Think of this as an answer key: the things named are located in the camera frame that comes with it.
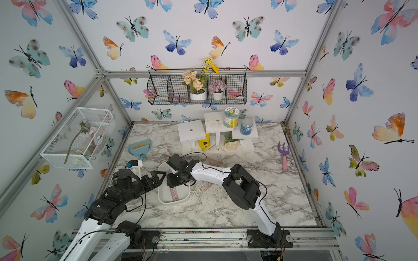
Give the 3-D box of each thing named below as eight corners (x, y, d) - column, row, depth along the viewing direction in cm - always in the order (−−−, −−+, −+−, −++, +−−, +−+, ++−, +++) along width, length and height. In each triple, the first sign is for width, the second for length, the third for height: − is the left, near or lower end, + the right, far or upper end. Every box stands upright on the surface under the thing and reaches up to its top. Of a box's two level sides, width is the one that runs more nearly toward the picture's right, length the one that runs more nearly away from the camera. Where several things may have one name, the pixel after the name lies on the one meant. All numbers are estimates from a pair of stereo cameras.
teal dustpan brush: (124, 160, 103) (123, 157, 101) (132, 141, 113) (131, 139, 111) (147, 160, 103) (145, 157, 101) (152, 141, 113) (151, 139, 111)
